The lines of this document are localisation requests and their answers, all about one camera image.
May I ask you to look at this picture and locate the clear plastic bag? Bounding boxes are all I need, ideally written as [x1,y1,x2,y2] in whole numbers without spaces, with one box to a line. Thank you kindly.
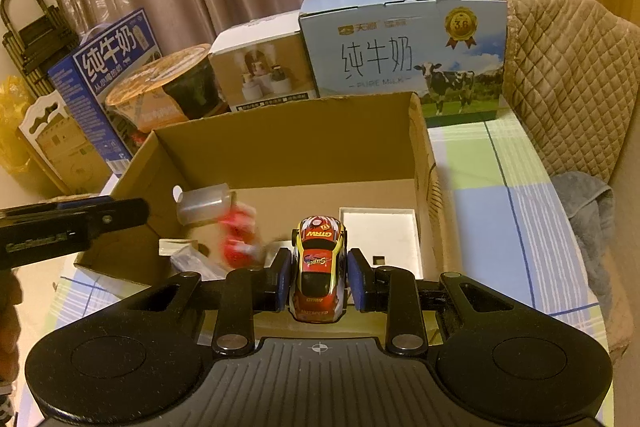
[170,247,228,282]

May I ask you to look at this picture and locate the yellow plastic bag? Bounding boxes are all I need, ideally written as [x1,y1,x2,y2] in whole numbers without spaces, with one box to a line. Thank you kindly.
[0,76,39,180]

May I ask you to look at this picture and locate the colourful toy race car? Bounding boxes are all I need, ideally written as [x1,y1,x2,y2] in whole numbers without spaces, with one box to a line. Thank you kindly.
[287,215,348,323]

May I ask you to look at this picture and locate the brown white cardboard house box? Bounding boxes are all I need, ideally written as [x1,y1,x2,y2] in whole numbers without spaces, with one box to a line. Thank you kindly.
[17,94,118,196]

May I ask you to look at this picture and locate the chair with quilted beige cover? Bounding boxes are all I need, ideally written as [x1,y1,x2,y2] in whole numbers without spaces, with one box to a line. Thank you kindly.
[500,0,640,358]

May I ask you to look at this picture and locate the dark blue milk carton box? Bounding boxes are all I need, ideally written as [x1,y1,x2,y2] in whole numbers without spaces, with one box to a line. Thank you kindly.
[47,8,164,178]

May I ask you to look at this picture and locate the translucent plastic container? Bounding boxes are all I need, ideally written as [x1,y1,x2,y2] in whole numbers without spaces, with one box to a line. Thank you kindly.
[172,183,235,226]

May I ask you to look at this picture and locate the light blue milk box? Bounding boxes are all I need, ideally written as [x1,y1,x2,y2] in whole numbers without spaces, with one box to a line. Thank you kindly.
[298,0,510,128]

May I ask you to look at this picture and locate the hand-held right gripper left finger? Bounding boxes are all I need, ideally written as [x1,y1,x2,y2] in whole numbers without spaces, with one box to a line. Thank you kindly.
[127,248,293,348]

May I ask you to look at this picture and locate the grey towel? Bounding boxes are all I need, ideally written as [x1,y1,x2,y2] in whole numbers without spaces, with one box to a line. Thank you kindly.
[550,171,615,305]

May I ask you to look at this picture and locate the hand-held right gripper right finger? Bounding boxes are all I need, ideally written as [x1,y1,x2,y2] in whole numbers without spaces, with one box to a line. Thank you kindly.
[348,248,506,342]

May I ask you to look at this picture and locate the small box with dog picture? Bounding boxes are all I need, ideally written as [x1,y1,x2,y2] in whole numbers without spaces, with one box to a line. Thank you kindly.
[207,11,321,114]

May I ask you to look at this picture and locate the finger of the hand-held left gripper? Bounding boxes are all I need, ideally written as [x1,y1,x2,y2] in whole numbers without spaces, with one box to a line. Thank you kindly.
[82,198,152,253]
[51,198,109,212]

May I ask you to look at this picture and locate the red and white toy figurine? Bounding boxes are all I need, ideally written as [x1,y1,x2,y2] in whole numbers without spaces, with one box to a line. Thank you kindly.
[218,204,266,268]

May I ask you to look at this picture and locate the black folding chairs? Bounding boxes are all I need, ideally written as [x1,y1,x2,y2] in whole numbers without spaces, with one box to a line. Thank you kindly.
[0,0,81,100]

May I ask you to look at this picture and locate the instant noodle bowl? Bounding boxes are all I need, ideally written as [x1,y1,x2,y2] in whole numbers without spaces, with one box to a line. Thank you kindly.
[102,43,231,148]

